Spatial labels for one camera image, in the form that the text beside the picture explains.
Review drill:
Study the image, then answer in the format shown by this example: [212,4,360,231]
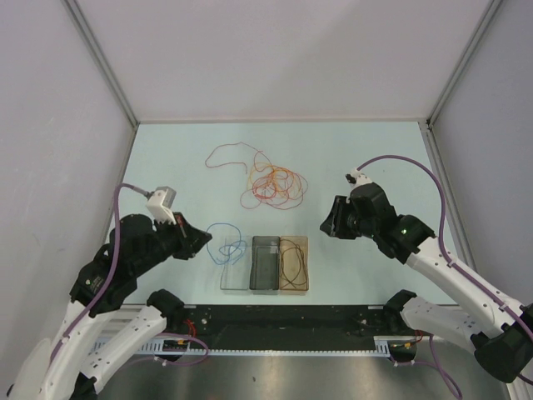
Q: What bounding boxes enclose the aluminium corner post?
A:
[62,0,139,128]
[424,0,507,126]

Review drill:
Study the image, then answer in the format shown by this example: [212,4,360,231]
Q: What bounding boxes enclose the amber plastic bin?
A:
[279,236,309,293]

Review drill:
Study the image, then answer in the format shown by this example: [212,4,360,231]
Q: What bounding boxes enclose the dark grey plastic bin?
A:
[249,236,280,291]

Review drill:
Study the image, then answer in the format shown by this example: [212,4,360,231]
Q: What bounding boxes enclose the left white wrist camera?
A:
[147,187,177,225]

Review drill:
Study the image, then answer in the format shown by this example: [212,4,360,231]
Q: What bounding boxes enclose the clear plastic bin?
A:
[220,235,252,292]

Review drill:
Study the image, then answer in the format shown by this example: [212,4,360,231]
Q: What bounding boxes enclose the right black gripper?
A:
[319,195,377,240]

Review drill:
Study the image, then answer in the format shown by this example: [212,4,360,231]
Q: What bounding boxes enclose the white slotted cable duct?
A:
[95,336,395,358]

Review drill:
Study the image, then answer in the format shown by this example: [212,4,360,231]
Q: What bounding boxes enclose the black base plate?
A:
[169,305,415,352]

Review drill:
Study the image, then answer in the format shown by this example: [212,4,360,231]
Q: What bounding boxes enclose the blue thin cable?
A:
[206,222,247,268]

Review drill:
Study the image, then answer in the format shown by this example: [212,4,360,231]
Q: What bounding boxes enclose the brown thin cable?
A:
[278,244,310,289]

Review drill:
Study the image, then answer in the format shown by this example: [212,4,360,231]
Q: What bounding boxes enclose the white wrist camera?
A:
[147,187,177,225]
[345,167,373,189]

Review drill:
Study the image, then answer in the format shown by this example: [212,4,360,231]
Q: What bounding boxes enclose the yellow thin cable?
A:
[248,162,295,199]

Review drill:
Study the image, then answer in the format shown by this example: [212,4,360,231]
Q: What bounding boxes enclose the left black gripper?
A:
[133,210,212,274]

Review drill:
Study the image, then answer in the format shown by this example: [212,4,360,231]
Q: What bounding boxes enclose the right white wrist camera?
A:
[345,167,373,189]

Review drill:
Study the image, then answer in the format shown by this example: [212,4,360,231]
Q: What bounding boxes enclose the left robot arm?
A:
[6,212,212,399]

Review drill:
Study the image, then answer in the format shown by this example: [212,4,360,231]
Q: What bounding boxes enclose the right aluminium corner post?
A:
[424,0,507,126]

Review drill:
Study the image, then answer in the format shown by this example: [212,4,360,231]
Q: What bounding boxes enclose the left aluminium corner post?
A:
[62,0,139,128]

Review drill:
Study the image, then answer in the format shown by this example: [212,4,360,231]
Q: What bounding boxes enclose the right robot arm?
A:
[320,182,532,383]

